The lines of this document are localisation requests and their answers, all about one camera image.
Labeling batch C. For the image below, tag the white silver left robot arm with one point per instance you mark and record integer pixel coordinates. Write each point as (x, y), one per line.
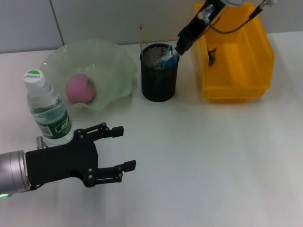
(11, 172)

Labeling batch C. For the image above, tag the pink peach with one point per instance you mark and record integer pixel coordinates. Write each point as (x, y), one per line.
(80, 88)

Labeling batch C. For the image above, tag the silver ballpoint pen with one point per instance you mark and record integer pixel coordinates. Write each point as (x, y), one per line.
(163, 59)

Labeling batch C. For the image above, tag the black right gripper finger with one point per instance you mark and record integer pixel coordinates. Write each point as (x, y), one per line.
(182, 46)

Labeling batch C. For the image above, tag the clear green-label water bottle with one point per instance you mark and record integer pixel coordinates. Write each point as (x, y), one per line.
(47, 113)

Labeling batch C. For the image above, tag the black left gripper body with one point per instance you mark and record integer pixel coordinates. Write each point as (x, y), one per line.
(61, 163)

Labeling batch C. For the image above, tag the yellow plastic bin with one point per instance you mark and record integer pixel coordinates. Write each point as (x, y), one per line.
(236, 71)

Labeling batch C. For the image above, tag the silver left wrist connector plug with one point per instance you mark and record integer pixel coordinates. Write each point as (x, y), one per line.
(40, 142)

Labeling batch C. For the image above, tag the blue scissors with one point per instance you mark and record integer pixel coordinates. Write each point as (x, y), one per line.
(172, 63)

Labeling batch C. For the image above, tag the black mesh pen cup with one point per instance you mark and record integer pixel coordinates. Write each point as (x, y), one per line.
(159, 89)

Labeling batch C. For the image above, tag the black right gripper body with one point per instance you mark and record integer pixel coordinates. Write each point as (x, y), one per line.
(196, 26)

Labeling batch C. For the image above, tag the silver right wrist connector plug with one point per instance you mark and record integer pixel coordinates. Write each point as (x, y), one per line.
(204, 13)

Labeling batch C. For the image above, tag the green plastic wrapper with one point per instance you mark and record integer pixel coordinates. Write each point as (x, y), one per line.
(211, 55)

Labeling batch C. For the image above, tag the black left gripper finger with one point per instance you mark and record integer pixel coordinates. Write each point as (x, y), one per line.
(117, 132)
(129, 165)

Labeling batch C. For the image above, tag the clear plastic ruler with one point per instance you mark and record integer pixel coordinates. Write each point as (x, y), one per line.
(141, 28)

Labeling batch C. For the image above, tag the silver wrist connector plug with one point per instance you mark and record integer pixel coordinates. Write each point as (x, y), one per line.
(40, 142)
(204, 13)

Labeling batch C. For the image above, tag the pale green glass fruit plate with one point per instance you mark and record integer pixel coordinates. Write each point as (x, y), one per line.
(106, 78)

